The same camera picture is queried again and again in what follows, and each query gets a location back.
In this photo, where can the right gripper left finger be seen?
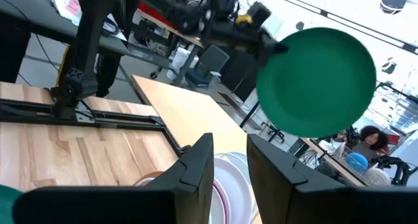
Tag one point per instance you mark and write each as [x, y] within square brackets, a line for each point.
[130, 207]

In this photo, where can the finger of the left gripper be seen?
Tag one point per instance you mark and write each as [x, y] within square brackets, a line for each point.
[269, 47]

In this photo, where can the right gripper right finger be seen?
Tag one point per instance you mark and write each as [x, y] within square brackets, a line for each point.
[310, 204]

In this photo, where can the white plate green underside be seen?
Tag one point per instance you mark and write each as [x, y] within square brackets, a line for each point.
[320, 83]

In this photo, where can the pink plate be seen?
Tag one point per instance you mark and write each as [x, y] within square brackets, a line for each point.
[223, 201]

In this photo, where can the white plate teal underside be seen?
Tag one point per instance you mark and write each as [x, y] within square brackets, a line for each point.
[8, 207]

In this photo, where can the black background robot arm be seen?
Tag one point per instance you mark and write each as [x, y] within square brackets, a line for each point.
[396, 165]

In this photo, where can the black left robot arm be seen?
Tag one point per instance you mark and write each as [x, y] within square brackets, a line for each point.
[88, 38]

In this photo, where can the yellow tag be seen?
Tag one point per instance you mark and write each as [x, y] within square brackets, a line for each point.
[244, 19]

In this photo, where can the grey chair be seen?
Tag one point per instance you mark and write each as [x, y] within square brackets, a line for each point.
[212, 59]

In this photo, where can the white trash can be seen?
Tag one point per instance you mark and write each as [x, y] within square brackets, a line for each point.
[181, 62]

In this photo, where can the blue plate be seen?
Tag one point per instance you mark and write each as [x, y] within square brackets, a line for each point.
[357, 162]

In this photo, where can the long ceiling light strip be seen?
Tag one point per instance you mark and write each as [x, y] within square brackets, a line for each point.
[326, 12]

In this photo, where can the cream round dish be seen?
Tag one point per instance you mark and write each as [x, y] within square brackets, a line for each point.
[377, 176]

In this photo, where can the person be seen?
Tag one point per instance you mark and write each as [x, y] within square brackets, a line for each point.
[370, 142]

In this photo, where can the pink paper note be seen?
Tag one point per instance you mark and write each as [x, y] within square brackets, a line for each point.
[74, 5]

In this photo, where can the white paper sheet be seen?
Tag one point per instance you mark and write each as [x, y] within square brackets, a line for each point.
[60, 2]

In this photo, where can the black partition wall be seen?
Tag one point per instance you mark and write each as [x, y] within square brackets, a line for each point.
[241, 73]

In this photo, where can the black aluminium table frame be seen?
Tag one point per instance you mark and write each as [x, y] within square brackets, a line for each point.
[19, 111]

